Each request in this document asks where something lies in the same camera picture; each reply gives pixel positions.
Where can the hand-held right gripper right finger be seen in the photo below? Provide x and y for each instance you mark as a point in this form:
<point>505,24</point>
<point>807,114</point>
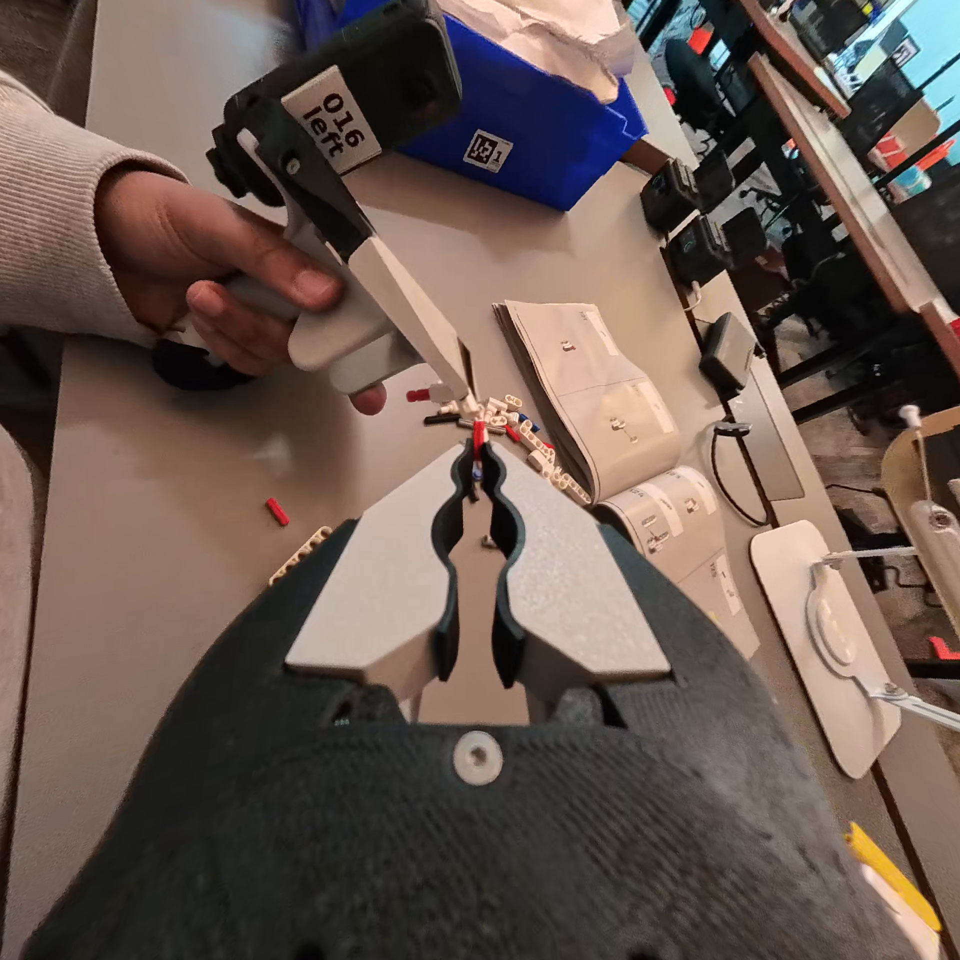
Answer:
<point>577,600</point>

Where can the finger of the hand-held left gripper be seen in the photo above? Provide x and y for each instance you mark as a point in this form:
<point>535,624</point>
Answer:
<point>412,307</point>
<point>466,367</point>

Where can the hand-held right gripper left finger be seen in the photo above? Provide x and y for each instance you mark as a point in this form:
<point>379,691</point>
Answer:
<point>367,592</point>

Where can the red lego pin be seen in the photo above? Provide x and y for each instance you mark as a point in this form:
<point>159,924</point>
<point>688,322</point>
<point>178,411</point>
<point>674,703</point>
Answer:
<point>478,444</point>

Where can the pile of small lego pieces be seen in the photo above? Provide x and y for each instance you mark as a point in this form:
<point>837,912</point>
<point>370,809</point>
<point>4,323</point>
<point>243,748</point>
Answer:
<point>536,446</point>

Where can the person's left forearm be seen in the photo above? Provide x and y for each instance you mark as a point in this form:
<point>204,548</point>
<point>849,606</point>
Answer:
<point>52,210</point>

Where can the red and white lego connector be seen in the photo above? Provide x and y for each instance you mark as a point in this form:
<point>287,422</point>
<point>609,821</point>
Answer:
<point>427,394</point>

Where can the black lego axle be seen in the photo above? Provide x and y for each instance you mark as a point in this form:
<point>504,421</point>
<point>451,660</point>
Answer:
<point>442,420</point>

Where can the beige lego beam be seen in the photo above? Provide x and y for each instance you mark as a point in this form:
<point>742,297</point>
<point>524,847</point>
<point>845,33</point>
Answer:
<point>300,556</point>

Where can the small red lego brick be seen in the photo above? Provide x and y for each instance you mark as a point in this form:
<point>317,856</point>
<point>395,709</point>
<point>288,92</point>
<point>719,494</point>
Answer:
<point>277,511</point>

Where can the lego instruction booklet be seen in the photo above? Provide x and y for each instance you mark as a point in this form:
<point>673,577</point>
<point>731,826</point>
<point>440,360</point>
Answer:
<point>600,390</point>

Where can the person's left hand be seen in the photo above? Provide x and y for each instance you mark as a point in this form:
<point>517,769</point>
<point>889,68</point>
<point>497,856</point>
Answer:
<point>172,240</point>

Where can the blue plastic bin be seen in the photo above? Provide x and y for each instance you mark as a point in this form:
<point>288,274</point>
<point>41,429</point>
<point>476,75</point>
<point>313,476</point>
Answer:
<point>525,127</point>

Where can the crumpled white paper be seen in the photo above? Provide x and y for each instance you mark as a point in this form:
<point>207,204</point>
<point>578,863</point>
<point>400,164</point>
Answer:
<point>555,30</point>

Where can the white stand base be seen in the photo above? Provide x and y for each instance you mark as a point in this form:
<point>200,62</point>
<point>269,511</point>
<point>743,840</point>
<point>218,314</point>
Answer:
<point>787,592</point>

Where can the black power adapter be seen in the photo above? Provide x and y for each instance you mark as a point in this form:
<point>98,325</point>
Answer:
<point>727,352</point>

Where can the black office chair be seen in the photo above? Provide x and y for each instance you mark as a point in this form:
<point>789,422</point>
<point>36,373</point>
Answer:
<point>694,75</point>

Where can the yellow plastic piece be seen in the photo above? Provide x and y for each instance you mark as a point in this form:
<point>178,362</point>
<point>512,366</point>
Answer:
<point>889,870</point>

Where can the long wooden desk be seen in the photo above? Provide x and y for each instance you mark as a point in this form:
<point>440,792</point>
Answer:
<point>847,195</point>

